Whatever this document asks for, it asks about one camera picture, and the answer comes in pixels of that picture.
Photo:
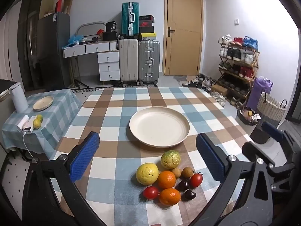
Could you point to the plain black shoe box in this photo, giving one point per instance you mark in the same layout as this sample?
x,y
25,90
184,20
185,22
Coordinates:
x,y
146,30

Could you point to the grey arched mirror frame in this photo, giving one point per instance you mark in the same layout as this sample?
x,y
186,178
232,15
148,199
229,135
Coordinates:
x,y
90,23

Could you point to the purple bag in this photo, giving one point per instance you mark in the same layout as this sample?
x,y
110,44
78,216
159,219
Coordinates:
x,y
257,94

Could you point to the dark grey fridge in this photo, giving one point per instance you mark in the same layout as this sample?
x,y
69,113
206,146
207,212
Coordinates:
x,y
53,51

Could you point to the blue plastic bag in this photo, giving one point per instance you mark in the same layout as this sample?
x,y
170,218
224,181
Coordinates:
x,y
75,40

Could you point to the grey door mat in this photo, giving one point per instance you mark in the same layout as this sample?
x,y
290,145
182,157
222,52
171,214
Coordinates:
x,y
180,78

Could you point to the teal suitcase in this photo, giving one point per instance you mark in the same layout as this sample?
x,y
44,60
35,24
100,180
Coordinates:
x,y
127,18

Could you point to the cardboard boxes stack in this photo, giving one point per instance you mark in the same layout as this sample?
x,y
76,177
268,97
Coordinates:
x,y
50,7

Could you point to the yellow citrus fruit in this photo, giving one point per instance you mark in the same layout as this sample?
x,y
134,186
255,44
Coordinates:
x,y
147,173

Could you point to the silver suitcase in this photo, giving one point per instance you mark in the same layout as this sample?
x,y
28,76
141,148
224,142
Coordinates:
x,y
148,61

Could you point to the large cream plate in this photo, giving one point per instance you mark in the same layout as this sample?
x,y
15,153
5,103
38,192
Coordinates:
x,y
160,127

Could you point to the pale blue checked tablecloth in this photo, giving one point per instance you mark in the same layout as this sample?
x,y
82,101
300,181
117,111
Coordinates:
x,y
61,108

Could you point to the green bumpy citrus fruit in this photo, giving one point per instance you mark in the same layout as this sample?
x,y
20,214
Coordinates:
x,y
170,159

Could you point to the wooden door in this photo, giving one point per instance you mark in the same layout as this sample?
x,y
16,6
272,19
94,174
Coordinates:
x,y
185,47

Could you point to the black storage box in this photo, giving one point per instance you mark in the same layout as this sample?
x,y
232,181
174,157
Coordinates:
x,y
109,36

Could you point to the pile of loose shoes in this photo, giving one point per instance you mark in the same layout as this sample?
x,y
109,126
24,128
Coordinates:
x,y
202,81

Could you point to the small brown round fruit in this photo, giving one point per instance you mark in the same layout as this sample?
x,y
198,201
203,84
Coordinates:
x,y
176,172
187,172

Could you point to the orange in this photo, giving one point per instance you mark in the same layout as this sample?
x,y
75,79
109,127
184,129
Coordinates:
x,y
166,180
169,196

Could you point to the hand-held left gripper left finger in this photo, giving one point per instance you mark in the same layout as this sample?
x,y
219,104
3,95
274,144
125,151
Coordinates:
x,y
84,155

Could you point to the beige suitcase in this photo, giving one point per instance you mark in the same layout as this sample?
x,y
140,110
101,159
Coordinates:
x,y
128,61

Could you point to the small cream plate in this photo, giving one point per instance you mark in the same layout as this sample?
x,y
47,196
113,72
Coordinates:
x,y
43,103

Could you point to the white desk with drawers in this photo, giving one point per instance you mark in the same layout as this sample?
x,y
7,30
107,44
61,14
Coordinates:
x,y
108,63

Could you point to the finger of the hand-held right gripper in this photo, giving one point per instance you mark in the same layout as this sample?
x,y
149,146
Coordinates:
x,y
256,151
270,130

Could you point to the black basket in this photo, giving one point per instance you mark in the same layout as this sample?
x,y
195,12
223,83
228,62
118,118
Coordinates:
x,y
244,120

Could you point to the wooden shoe rack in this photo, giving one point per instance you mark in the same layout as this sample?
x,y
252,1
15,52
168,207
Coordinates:
x,y
255,62

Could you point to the black printed bag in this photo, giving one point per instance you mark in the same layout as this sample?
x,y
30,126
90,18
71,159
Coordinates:
x,y
111,26

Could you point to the brown cardboard box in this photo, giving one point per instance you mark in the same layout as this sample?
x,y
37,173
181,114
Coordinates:
x,y
219,90

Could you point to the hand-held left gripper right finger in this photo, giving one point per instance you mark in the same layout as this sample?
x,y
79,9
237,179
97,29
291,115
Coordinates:
x,y
209,155

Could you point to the small yellow lemon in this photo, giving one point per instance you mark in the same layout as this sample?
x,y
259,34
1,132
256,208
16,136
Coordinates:
x,y
40,117
37,123

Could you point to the black sliding door frame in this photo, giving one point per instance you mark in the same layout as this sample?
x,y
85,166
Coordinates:
x,y
295,87

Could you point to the red container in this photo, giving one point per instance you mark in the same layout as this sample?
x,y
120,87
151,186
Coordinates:
x,y
101,32

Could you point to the yellow shoe box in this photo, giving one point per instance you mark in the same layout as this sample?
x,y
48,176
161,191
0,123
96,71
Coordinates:
x,y
147,36

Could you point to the dark purple plum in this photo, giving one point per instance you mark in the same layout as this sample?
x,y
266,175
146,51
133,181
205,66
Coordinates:
x,y
183,185
188,195

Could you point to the white power bank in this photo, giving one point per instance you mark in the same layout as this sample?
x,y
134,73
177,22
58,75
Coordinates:
x,y
23,122

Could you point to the white kettle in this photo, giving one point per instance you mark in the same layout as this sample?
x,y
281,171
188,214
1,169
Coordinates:
x,y
19,97

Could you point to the red and black shoe box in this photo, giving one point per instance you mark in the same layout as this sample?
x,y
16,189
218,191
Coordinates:
x,y
146,24

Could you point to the black glass wardrobe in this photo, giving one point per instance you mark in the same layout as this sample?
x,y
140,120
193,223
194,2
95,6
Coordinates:
x,y
28,40

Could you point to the rows of assorted shoes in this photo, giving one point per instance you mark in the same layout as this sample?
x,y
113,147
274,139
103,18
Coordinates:
x,y
236,54

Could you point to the red tomato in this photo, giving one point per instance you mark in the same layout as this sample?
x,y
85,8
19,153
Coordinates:
x,y
150,192
196,180

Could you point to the white charger with display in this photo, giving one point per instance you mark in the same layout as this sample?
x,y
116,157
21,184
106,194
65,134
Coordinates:
x,y
30,127

